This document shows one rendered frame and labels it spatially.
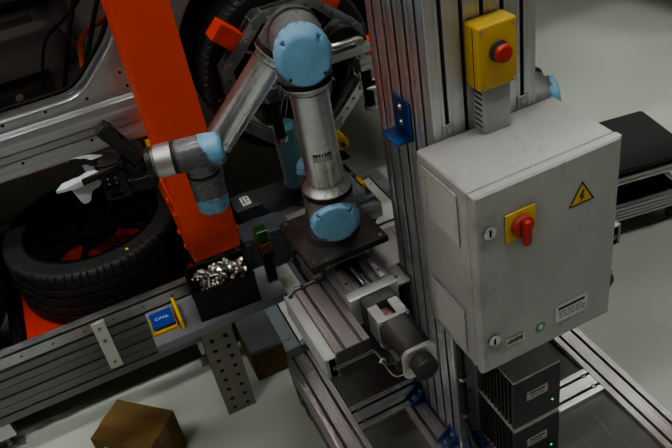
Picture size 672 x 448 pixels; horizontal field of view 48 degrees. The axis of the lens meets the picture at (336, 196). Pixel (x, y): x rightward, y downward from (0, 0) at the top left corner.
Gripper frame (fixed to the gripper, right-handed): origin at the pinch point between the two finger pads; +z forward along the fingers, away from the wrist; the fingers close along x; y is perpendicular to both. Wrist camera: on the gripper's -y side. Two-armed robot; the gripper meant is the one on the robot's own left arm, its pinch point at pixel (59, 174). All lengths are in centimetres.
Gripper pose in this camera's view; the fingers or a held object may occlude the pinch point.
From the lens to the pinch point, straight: 173.2
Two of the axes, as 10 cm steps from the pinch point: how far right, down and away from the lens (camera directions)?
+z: -9.7, 2.3, -0.7
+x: -1.6, -4.3, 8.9
